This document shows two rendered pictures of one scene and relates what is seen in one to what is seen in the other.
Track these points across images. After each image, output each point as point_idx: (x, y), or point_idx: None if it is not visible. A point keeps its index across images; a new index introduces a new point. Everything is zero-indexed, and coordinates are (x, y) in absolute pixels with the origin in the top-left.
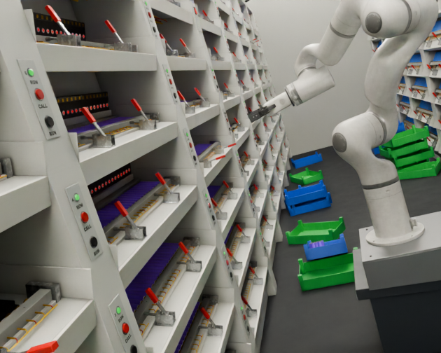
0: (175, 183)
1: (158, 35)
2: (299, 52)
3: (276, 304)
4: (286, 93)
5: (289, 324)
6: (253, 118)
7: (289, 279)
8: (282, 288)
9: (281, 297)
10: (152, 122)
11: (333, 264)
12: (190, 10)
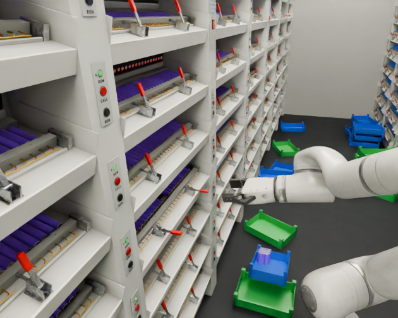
0: (96, 293)
1: (116, 113)
2: (307, 150)
3: (206, 310)
4: (273, 189)
5: None
6: (226, 199)
7: (229, 281)
8: (219, 289)
9: (214, 303)
10: (41, 294)
11: (270, 283)
12: (206, 24)
